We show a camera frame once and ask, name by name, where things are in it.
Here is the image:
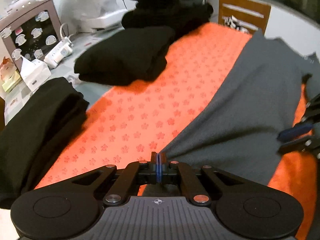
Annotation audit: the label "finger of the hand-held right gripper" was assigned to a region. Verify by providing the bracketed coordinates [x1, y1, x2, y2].
[277, 97, 320, 141]
[278, 135, 320, 159]

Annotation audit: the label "white power strip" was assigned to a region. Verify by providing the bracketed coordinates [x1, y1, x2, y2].
[44, 39, 73, 68]

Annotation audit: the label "orange flower-patterned mat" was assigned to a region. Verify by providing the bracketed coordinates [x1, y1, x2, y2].
[34, 22, 318, 240]

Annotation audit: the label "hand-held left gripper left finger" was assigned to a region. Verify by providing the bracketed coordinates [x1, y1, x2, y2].
[71, 151, 159, 207]

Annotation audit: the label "white cable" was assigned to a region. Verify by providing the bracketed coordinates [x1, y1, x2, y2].
[59, 22, 73, 40]

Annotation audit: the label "white charger plug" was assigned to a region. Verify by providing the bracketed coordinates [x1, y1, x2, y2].
[58, 47, 73, 58]

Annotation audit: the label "white plastic bag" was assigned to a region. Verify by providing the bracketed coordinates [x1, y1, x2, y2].
[60, 0, 125, 30]

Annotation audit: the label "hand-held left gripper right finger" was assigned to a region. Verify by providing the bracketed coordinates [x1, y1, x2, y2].
[158, 152, 244, 207]

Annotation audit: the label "striped cloth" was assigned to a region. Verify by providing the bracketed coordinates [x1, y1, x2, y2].
[223, 16, 250, 33]

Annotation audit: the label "white tissue box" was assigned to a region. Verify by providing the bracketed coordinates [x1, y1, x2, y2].
[19, 56, 52, 92]

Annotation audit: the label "pink water dispenser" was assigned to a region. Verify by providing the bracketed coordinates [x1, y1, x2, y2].
[0, 0, 63, 68]

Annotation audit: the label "white appliance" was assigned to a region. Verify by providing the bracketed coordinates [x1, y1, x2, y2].
[86, 9, 130, 29]

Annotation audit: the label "grey pants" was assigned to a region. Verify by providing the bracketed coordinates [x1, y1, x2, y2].
[136, 29, 320, 198]

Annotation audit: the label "green tissue pack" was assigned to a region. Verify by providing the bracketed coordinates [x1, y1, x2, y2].
[1, 76, 22, 93]

